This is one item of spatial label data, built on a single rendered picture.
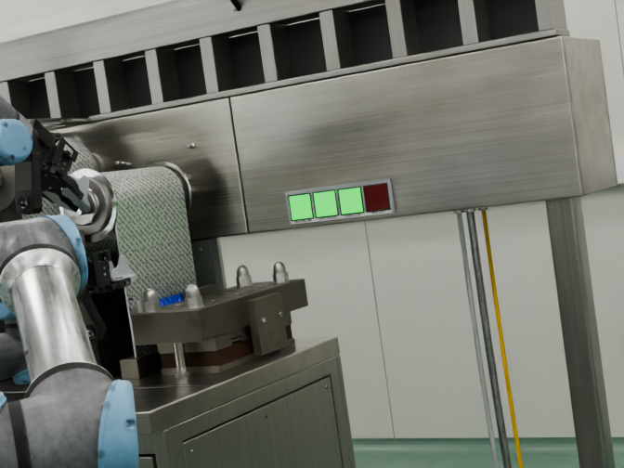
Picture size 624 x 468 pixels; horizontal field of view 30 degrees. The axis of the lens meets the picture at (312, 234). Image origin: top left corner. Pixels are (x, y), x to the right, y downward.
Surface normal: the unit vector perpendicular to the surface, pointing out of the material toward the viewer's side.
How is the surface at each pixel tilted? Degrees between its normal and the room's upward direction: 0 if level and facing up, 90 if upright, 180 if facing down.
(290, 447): 90
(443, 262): 90
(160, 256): 90
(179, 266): 90
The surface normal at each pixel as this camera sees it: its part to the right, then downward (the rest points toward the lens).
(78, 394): 0.03, -0.86
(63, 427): 0.21, -0.43
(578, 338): -0.49, 0.11
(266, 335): 0.86, -0.09
